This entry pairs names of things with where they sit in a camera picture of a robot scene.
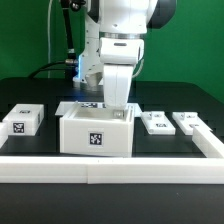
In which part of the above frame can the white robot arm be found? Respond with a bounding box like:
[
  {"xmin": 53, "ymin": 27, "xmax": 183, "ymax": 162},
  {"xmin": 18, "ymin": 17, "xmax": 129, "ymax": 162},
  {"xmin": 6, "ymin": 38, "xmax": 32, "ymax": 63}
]
[{"xmin": 59, "ymin": 0, "xmax": 177, "ymax": 111}]

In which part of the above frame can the white U-shaped fence frame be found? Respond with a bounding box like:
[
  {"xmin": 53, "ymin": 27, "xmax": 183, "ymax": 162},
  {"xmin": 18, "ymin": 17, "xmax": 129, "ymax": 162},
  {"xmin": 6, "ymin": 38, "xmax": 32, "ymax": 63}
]
[{"xmin": 0, "ymin": 121, "xmax": 224, "ymax": 185}]

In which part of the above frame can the white cabinet door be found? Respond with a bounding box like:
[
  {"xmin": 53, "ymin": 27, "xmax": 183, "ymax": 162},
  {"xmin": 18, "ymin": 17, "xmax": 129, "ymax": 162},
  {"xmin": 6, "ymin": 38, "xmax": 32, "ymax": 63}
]
[
  {"xmin": 172, "ymin": 112, "xmax": 211, "ymax": 135},
  {"xmin": 141, "ymin": 111, "xmax": 176, "ymax": 135}
]

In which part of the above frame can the white cabinet top block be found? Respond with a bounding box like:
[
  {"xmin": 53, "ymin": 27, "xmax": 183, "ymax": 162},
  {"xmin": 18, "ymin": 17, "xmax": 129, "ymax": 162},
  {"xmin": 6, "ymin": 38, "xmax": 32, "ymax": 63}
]
[{"xmin": 3, "ymin": 104, "xmax": 44, "ymax": 136}]

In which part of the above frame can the black cable bundle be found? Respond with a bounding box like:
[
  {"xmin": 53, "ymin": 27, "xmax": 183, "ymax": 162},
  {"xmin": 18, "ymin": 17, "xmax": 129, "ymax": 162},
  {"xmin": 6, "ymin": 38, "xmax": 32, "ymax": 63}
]
[{"xmin": 28, "ymin": 0, "xmax": 87, "ymax": 80}]

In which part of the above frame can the white thin cable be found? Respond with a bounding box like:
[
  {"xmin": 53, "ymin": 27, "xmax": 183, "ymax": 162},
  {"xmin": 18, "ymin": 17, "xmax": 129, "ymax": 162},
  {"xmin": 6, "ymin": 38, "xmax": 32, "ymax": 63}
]
[{"xmin": 47, "ymin": 0, "xmax": 55, "ymax": 79}]

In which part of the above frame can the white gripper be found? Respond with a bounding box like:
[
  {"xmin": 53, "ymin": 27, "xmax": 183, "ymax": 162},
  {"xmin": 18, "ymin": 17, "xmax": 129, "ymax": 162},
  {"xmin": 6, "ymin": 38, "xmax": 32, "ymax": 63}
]
[{"xmin": 103, "ymin": 64, "xmax": 133, "ymax": 109}]

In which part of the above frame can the white fiducial marker sheet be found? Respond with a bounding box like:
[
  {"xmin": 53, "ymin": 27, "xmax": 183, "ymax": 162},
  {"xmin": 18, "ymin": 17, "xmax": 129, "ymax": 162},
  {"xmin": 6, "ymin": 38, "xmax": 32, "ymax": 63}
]
[{"xmin": 55, "ymin": 101, "xmax": 142, "ymax": 117}]

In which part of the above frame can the white cabinet body box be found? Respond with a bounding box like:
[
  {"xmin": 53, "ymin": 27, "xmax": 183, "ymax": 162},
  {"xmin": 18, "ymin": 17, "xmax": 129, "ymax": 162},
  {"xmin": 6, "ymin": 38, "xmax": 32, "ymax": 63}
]
[{"xmin": 60, "ymin": 102, "xmax": 134, "ymax": 157}]

